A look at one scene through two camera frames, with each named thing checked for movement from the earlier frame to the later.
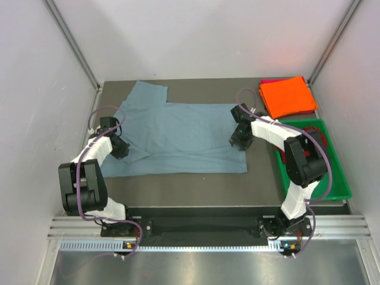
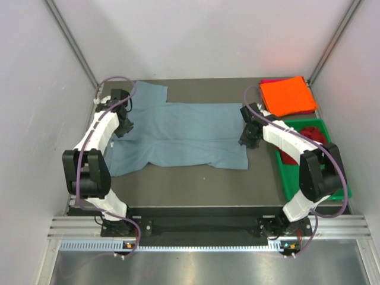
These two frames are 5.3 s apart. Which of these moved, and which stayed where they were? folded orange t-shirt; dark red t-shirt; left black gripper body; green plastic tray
Moved: left black gripper body
Stayed: dark red t-shirt; green plastic tray; folded orange t-shirt
